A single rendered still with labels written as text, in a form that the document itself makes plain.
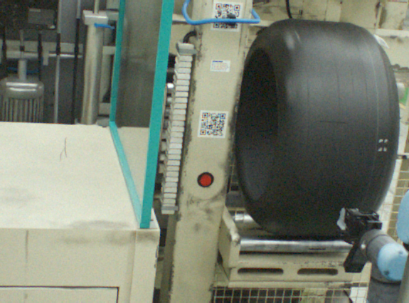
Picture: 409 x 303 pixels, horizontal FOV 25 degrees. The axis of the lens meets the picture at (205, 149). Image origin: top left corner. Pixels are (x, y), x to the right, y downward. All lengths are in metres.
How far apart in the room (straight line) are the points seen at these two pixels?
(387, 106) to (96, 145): 0.76
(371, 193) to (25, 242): 1.03
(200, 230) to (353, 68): 0.61
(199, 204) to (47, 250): 0.89
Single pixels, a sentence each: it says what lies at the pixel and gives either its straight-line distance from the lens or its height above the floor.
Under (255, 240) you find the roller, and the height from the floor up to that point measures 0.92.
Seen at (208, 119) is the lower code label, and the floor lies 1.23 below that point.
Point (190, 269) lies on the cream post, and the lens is 2.61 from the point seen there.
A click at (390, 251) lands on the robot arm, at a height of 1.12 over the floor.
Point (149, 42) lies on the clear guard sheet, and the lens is 1.73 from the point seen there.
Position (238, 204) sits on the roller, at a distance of 2.78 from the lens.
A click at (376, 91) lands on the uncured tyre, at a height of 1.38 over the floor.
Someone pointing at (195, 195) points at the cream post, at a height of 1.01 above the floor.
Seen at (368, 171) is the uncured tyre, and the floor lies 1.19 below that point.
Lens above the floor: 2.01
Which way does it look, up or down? 21 degrees down
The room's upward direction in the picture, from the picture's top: 7 degrees clockwise
